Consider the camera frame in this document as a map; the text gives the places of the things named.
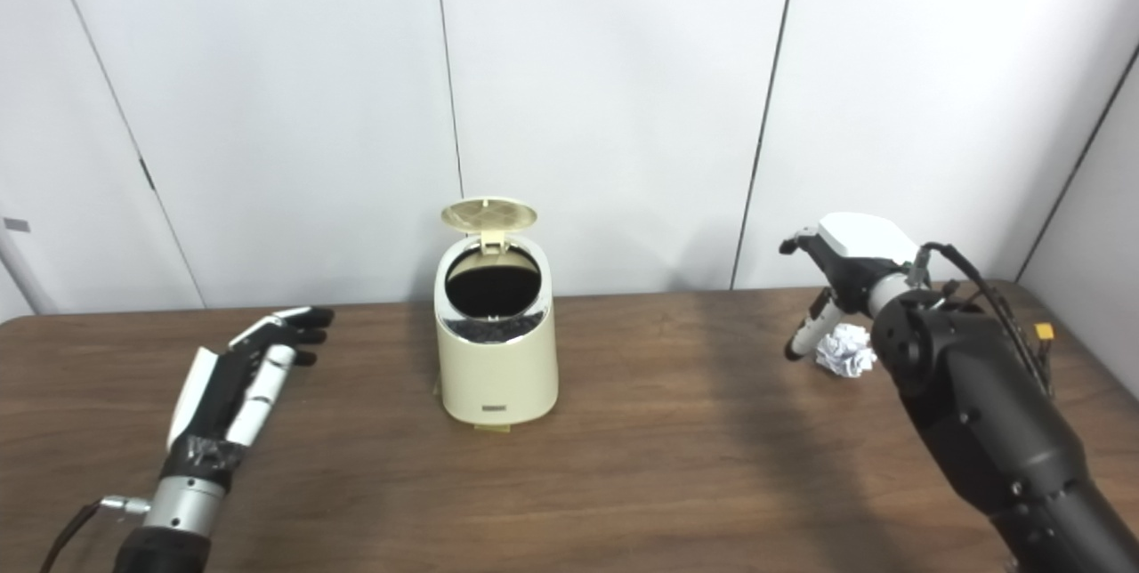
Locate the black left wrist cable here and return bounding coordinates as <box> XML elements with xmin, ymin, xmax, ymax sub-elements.
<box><xmin>40</xmin><ymin>496</ymin><xmax>152</xmax><ymax>573</ymax></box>

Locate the white paper ball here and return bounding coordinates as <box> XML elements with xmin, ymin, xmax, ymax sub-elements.
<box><xmin>815</xmin><ymin>323</ymin><xmax>877</xmax><ymax>378</ymax></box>

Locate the round cream bin lid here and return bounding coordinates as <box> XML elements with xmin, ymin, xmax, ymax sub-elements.
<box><xmin>440</xmin><ymin>197</ymin><xmax>538</xmax><ymax>252</ymax></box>

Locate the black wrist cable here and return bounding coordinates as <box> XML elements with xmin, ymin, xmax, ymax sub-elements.
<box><xmin>908</xmin><ymin>242</ymin><xmax>1055</xmax><ymax>396</ymax></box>
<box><xmin>40</xmin><ymin>496</ymin><xmax>152</xmax><ymax>573</ymax></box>

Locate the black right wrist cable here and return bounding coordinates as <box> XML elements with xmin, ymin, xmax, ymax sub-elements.
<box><xmin>908</xmin><ymin>242</ymin><xmax>1055</xmax><ymax>396</ymax></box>

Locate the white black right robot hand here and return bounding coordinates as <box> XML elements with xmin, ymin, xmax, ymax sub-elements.
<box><xmin>780</xmin><ymin>213</ymin><xmax>919</xmax><ymax>362</ymax></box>

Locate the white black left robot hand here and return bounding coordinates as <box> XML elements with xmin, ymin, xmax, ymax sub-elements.
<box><xmin>166</xmin><ymin>306</ymin><xmax>335</xmax><ymax>478</ymax></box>

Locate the cream-colored bin body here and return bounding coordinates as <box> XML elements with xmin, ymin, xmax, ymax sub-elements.
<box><xmin>433</xmin><ymin>235</ymin><xmax>560</xmax><ymax>430</ymax></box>

